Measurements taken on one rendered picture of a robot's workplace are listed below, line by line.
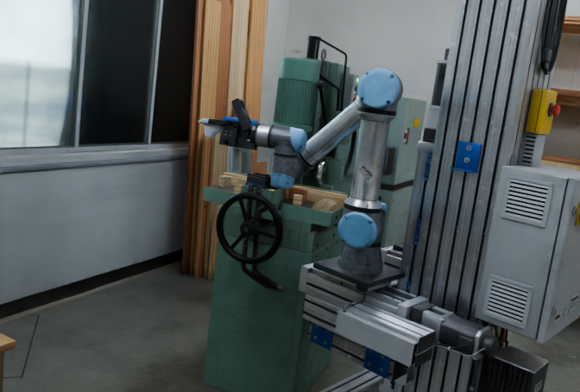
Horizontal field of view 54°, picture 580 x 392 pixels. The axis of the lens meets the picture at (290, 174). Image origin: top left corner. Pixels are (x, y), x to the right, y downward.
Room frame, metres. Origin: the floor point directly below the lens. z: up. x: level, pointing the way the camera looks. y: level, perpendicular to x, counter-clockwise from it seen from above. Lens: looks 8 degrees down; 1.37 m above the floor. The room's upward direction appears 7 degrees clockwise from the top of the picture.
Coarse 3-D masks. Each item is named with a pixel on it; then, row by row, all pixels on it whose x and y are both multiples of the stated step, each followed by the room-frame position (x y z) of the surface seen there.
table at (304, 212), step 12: (204, 192) 2.48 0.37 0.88; (216, 192) 2.46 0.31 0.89; (228, 192) 2.44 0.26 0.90; (288, 204) 2.34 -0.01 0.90; (312, 204) 2.40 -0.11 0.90; (264, 216) 2.27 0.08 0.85; (288, 216) 2.34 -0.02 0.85; (300, 216) 2.32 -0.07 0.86; (312, 216) 2.30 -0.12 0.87; (324, 216) 2.28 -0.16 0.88; (336, 216) 2.33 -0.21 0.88
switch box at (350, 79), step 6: (342, 78) 2.74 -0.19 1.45; (348, 78) 2.73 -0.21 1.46; (354, 78) 2.72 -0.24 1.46; (342, 84) 2.73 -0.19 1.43; (348, 84) 2.72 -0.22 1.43; (354, 84) 2.73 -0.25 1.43; (348, 90) 2.72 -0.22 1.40; (354, 90) 2.75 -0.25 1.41; (348, 96) 2.72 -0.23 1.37; (354, 96) 2.76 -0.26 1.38; (348, 102) 2.72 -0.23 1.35
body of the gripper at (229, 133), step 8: (224, 120) 1.82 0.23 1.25; (224, 128) 1.82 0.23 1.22; (232, 128) 1.80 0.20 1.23; (240, 128) 1.81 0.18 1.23; (224, 136) 1.82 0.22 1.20; (232, 136) 1.80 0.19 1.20; (240, 136) 1.81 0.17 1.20; (248, 136) 1.81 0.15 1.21; (224, 144) 1.80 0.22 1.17; (232, 144) 1.79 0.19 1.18; (240, 144) 1.80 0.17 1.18; (248, 144) 1.80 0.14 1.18
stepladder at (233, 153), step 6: (234, 120) 3.40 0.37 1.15; (252, 120) 3.46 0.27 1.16; (228, 150) 3.39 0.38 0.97; (234, 150) 3.38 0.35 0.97; (240, 150) 3.38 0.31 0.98; (246, 150) 3.44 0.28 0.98; (252, 150) 3.50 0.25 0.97; (228, 156) 3.39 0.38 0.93; (234, 156) 3.37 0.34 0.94; (246, 156) 3.49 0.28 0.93; (228, 162) 3.39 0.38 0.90; (234, 162) 3.37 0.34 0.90; (246, 162) 3.49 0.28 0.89; (228, 168) 3.38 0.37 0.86; (234, 168) 3.37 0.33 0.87; (246, 168) 3.49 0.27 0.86
